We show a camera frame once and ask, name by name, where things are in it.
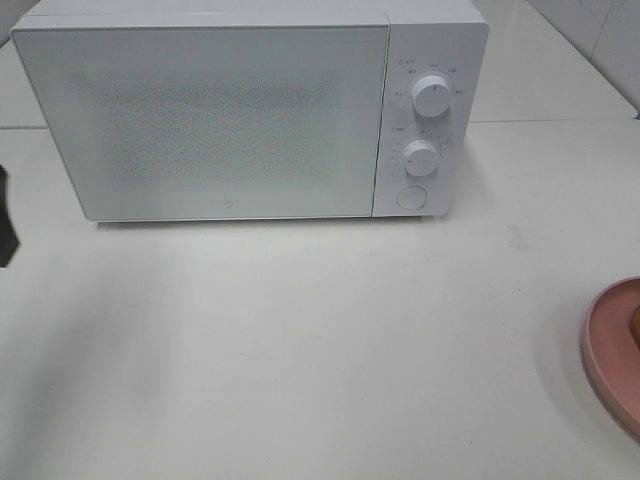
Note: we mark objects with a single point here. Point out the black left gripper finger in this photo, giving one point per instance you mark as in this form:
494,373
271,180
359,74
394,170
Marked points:
9,241

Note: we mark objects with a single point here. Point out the white microwave door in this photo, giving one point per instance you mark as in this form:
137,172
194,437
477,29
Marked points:
200,124

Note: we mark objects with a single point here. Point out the round white door button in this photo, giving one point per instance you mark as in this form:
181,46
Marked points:
412,198

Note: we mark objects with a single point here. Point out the white timer knob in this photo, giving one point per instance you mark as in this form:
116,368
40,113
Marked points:
420,158

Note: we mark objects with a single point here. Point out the pink round plate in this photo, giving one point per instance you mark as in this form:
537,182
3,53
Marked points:
609,354

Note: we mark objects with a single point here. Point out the burger with lettuce and tomato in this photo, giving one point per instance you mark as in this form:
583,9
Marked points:
634,326

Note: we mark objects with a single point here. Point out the white microwave oven body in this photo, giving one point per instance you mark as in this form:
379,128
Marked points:
243,110

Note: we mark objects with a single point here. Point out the upper white power knob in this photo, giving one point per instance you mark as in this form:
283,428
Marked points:
431,95

